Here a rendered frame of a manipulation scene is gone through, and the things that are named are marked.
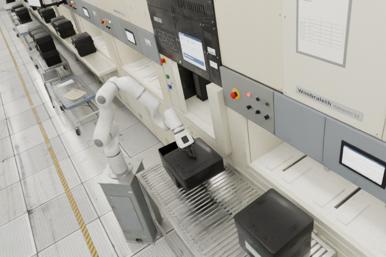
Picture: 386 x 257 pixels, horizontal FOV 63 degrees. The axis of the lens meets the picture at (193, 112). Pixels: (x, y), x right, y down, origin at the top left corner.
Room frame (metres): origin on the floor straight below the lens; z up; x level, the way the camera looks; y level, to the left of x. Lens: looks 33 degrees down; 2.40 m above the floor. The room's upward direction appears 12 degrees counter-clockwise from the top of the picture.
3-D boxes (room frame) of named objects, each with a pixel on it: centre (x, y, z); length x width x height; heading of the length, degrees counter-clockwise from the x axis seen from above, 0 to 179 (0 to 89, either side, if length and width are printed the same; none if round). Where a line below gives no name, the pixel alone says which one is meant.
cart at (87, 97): (4.16, 1.61, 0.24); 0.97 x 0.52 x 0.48; 29
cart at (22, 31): (6.94, 3.04, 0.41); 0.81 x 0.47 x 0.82; 27
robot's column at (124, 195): (1.89, 0.65, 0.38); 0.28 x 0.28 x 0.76; 71
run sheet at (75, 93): (3.99, 1.56, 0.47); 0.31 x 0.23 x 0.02; 48
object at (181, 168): (1.54, 0.06, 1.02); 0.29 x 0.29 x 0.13; 25
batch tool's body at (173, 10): (2.29, -0.40, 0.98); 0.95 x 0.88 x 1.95; 116
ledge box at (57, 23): (5.67, 1.90, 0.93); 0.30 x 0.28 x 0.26; 29
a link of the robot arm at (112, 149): (1.92, 0.64, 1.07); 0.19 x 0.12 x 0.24; 159
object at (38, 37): (5.40, 2.21, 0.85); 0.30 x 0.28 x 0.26; 25
